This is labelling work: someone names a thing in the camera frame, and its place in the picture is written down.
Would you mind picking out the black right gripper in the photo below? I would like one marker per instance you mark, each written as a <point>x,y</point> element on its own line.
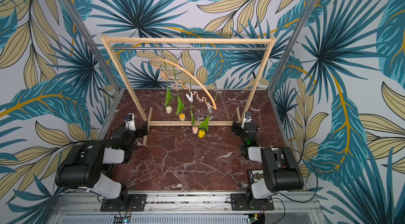
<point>240,127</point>

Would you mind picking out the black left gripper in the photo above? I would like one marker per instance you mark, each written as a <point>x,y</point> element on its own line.
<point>140,134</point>

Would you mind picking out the white tulip flower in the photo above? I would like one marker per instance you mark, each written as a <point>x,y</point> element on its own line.
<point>169,96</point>

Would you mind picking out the pink tulip flower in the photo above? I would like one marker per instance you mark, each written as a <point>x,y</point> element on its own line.
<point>194,127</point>

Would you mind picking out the yellow orange tulip flower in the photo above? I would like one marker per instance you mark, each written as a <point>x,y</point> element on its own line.
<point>180,105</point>

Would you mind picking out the tan wavy clothes hanger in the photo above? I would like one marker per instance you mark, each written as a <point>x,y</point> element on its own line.
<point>158,63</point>

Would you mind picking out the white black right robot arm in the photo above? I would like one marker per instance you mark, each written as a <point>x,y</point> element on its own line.
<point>279,166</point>

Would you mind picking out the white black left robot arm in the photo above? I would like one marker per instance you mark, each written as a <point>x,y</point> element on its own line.
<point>84,165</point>

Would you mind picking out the black electronics board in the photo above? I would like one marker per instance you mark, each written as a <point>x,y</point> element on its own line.
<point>255,176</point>

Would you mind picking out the silver wrench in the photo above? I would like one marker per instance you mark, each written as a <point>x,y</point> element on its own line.
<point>241,185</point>

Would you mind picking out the metal rack hanging rod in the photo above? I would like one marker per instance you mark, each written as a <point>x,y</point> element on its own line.
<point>189,48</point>

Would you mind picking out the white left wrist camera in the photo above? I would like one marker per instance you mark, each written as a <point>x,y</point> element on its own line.
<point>130,121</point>

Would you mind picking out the wooden clothes rack frame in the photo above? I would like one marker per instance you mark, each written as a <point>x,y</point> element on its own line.
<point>108,43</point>

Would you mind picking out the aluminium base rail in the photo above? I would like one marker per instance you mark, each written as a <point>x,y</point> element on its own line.
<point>190,207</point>

